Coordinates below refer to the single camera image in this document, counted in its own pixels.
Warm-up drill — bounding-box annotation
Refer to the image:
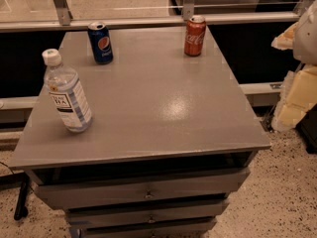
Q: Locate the clear plastic water bottle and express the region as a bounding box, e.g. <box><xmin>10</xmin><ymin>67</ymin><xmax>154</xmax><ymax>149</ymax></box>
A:
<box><xmin>42</xmin><ymin>49</ymin><xmax>92</xmax><ymax>133</ymax></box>

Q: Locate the red coke can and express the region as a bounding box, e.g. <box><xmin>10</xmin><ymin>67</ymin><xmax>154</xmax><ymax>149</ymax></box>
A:
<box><xmin>184</xmin><ymin>15</ymin><xmax>206</xmax><ymax>57</ymax></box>

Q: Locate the black stand leg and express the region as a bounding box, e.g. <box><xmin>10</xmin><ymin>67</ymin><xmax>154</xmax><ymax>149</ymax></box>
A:
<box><xmin>14</xmin><ymin>177</ymin><xmax>29</xmax><ymax>221</ymax></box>

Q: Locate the top grey drawer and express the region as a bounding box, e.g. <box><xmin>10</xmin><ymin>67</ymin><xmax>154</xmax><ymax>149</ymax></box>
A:
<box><xmin>36</xmin><ymin>168</ymin><xmax>250</xmax><ymax>209</ymax></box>

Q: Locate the grey drawer cabinet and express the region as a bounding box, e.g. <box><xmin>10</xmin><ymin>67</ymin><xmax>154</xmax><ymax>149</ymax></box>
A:
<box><xmin>7</xmin><ymin>26</ymin><xmax>272</xmax><ymax>238</ymax></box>

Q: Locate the middle grey drawer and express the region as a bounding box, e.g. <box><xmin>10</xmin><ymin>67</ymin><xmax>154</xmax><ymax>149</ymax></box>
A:
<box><xmin>66</xmin><ymin>199</ymin><xmax>229</xmax><ymax>228</ymax></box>

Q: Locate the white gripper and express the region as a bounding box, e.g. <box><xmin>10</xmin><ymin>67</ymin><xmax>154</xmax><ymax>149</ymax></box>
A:
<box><xmin>271</xmin><ymin>0</ymin><xmax>317</xmax><ymax>132</ymax></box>

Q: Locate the bottom grey drawer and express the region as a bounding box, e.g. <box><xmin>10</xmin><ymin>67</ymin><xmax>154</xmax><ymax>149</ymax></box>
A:
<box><xmin>83</xmin><ymin>217</ymin><xmax>215</xmax><ymax>238</ymax></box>

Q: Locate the blue pepsi can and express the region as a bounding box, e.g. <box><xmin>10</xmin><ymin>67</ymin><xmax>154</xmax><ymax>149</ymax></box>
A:
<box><xmin>88</xmin><ymin>22</ymin><xmax>113</xmax><ymax>64</ymax></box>

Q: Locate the grey drawer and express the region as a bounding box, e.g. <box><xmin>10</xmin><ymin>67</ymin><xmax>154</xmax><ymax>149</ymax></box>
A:
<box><xmin>66</xmin><ymin>199</ymin><xmax>229</xmax><ymax>228</ymax></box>
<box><xmin>83</xmin><ymin>217</ymin><xmax>215</xmax><ymax>238</ymax></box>
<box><xmin>36</xmin><ymin>168</ymin><xmax>250</xmax><ymax>209</ymax></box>

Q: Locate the metal glass railing frame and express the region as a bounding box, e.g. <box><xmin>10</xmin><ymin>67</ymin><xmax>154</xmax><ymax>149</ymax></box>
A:
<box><xmin>0</xmin><ymin>0</ymin><xmax>314</xmax><ymax>33</ymax></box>

